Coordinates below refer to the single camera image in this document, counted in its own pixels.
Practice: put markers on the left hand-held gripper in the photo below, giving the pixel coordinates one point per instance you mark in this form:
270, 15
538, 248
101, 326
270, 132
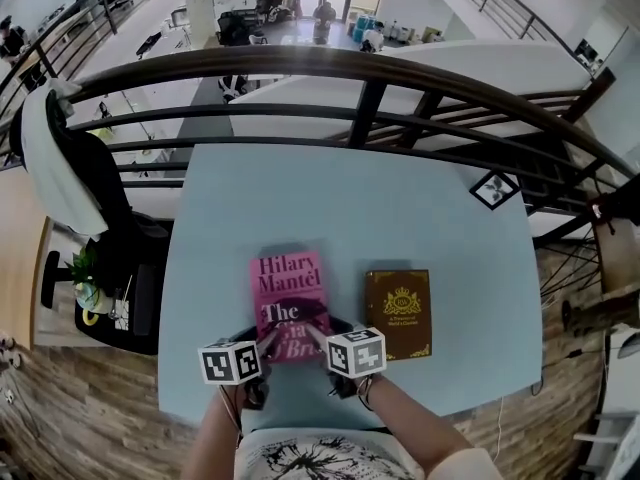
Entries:
229, 363

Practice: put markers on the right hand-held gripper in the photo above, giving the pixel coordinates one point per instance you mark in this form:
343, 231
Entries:
356, 353

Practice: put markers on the pink paperback book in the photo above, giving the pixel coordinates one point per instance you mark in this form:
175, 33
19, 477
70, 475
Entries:
290, 288

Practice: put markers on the brown gold-printed book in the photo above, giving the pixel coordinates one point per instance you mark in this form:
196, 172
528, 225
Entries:
398, 313

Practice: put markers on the person's right forearm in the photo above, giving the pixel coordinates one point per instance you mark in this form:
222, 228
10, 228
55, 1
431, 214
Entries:
410, 423

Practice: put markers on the person's left forearm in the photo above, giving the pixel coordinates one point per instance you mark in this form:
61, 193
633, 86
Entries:
220, 438

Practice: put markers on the person's white printed shirt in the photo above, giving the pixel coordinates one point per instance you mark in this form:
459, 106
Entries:
325, 455

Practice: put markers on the black side table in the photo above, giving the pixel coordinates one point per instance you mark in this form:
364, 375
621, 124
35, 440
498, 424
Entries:
137, 313

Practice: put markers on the black and white patterned card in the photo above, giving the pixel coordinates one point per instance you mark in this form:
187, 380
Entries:
121, 315

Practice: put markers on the yellow tape roll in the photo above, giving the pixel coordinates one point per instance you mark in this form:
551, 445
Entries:
90, 317

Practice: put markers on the small green potted plant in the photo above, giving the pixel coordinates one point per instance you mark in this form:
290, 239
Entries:
85, 273

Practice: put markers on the black office chair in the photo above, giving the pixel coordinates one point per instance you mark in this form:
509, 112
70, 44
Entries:
107, 208

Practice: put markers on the dark wooden railing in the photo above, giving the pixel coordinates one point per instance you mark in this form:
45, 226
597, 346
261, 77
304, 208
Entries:
310, 60

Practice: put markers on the white cloth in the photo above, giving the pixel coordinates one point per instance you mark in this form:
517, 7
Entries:
57, 163

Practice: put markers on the wooden stand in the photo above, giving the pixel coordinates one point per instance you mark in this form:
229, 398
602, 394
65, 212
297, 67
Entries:
615, 268

